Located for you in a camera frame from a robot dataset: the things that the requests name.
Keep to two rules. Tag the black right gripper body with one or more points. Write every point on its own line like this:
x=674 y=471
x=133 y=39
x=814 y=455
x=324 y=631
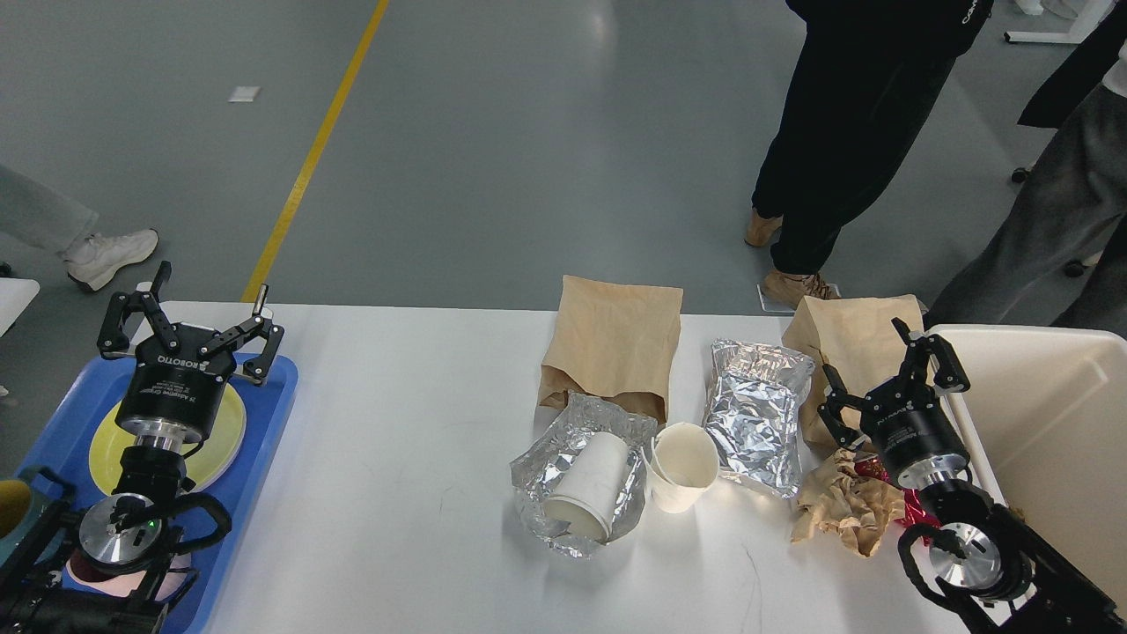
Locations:
x=914 y=438

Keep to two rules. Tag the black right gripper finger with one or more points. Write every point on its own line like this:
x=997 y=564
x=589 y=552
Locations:
x=921 y=349
x=830 y=412

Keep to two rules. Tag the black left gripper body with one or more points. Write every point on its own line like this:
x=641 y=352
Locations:
x=176 y=387

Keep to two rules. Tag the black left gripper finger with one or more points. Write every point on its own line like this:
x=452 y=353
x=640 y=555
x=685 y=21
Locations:
x=216 y=357
x=112 y=342

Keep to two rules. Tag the yellow plastic plate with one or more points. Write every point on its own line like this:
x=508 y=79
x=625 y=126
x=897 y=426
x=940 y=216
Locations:
x=106 y=448

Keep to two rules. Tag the brown paper bag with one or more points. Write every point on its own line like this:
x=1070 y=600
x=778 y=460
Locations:
x=857 y=338
x=616 y=342

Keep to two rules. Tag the teal green mug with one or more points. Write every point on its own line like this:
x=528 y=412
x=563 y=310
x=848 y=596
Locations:
x=22 y=505

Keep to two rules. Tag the pink mug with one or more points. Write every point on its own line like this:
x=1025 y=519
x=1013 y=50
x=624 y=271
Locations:
x=114 y=546

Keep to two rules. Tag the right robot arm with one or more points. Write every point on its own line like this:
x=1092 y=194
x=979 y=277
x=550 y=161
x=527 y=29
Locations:
x=980 y=560

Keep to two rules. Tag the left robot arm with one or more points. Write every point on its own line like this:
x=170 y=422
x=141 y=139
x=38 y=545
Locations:
x=38 y=594

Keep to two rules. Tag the crumpled brown paper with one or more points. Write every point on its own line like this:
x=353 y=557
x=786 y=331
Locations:
x=835 y=499

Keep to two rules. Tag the pale green plate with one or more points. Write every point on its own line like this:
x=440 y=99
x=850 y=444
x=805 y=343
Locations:
x=220 y=451

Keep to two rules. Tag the red wrapper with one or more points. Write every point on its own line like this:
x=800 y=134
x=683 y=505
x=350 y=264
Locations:
x=869 y=465

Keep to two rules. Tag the silver foil bag right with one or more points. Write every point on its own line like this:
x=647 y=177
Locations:
x=752 y=414

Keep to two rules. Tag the cream plastic bin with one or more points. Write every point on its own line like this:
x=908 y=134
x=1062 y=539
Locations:
x=1048 y=406

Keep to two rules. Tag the white side table corner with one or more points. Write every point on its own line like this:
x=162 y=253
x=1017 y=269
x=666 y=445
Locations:
x=16 y=295

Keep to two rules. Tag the blue plastic tray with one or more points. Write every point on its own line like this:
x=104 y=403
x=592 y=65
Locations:
x=65 y=442

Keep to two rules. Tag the person with white sneaker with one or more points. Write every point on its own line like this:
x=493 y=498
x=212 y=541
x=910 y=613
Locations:
x=42 y=218

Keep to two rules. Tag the person in grey trousers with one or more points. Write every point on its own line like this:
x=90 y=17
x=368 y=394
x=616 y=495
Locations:
x=1076 y=192

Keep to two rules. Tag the white paper cup upright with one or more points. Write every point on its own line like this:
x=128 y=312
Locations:
x=682 y=463

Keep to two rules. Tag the white paper cup lying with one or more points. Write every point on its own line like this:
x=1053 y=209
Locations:
x=586 y=495

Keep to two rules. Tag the person in black clothes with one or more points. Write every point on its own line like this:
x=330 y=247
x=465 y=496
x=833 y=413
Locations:
x=866 y=79

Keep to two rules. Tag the white furniture base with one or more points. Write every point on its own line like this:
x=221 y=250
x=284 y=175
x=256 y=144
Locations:
x=1075 y=19

